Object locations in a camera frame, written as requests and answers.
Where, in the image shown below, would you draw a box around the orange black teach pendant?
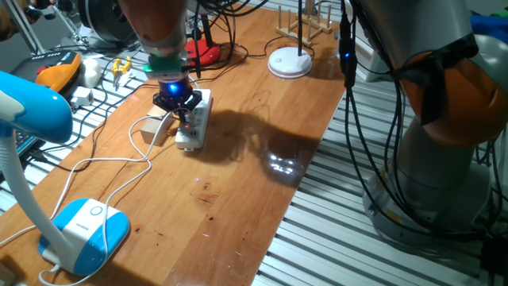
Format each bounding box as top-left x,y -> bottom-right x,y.
11,49 -> 83,93

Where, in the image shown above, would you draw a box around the white power adapter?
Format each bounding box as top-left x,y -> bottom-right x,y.
69,86 -> 94,110

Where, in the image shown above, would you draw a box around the forearm in brown sleeve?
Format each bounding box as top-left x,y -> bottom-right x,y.
0,0 -> 35,41

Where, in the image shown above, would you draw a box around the aluminium frame post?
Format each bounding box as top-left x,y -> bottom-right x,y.
3,0 -> 44,55

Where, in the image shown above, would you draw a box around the white power strip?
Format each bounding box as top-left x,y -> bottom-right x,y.
174,88 -> 214,153

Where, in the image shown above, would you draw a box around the white oval plastic object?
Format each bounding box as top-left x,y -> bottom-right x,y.
81,58 -> 103,89

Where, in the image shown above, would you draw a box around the wooden peg rack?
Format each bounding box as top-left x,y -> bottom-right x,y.
276,0 -> 334,48

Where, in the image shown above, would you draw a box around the green wrist adapter flange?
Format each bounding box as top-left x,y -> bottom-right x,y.
142,54 -> 190,79

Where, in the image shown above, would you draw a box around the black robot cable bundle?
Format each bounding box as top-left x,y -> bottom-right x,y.
190,0 -> 508,239

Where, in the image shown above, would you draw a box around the blue white desk lamp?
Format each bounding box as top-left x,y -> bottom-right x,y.
0,70 -> 131,277

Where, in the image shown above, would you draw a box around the white round lamp base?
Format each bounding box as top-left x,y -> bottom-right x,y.
267,0 -> 314,79

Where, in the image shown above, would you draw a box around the blue plastic bag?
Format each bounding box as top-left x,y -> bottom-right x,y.
470,14 -> 508,45

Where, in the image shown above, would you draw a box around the black white-lamp cord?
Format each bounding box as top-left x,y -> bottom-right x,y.
248,35 -> 315,59

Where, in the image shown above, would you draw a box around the white plastic drawer cabinet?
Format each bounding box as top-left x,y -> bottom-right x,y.
337,23 -> 394,83

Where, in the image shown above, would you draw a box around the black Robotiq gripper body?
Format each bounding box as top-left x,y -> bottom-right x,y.
152,77 -> 203,113

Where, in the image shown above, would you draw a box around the white lamp cord with plug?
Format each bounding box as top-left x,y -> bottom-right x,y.
0,106 -> 196,286

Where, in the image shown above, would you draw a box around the yellow-handled pliers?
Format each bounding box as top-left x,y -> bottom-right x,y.
110,56 -> 133,91

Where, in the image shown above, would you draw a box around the light wooden block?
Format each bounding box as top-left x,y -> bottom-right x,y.
140,116 -> 175,147
146,104 -> 168,119

